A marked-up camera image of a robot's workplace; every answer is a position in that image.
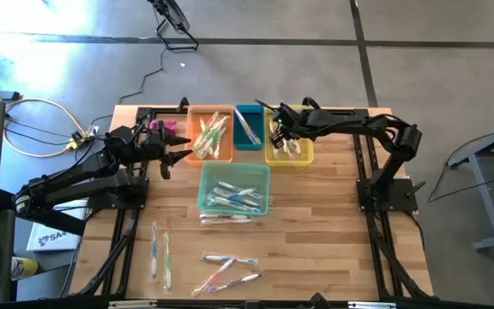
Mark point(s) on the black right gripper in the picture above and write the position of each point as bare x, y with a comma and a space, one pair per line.
305, 124

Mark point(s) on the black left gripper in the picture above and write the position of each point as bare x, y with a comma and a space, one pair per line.
154, 150

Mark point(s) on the purple toothbrush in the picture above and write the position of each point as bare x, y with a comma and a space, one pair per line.
225, 216
292, 146
234, 283

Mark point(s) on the green translucent plastic bin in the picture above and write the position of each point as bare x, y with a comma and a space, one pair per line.
206, 171

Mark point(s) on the yellow-green toothbrush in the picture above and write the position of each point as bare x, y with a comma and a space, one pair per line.
221, 124

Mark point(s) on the blue toothbrush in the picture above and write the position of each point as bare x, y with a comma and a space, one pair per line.
217, 258
230, 201
154, 251
251, 209
247, 192

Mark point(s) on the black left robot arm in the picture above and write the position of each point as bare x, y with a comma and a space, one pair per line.
80, 176

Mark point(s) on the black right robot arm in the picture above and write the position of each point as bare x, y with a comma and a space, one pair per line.
358, 124

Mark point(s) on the magenta plastic bin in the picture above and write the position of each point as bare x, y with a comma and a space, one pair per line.
167, 125

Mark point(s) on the teal plastic bin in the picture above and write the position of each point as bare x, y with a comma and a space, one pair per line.
256, 116

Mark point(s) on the yellow plastic bin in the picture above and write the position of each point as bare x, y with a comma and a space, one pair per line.
307, 159

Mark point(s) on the orange plastic bin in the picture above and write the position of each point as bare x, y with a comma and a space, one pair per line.
191, 111

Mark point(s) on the white power adapter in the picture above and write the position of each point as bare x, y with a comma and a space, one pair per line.
94, 130

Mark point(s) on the yellow power plug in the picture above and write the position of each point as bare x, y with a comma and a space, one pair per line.
75, 141

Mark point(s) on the black floor fan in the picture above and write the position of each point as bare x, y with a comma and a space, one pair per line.
174, 17

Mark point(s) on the white printed box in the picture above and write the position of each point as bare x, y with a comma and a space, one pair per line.
54, 238

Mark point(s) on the white label plate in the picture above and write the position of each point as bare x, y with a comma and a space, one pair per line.
371, 305
131, 305

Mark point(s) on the yellow can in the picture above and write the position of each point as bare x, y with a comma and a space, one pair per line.
25, 268

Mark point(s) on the grey metal table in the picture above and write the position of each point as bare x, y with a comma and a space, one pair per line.
489, 214

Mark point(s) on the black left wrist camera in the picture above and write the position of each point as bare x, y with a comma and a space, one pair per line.
161, 148

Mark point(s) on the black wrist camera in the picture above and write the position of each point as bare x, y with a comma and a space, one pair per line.
290, 120
161, 148

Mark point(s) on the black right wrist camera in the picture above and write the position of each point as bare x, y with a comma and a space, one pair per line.
290, 120

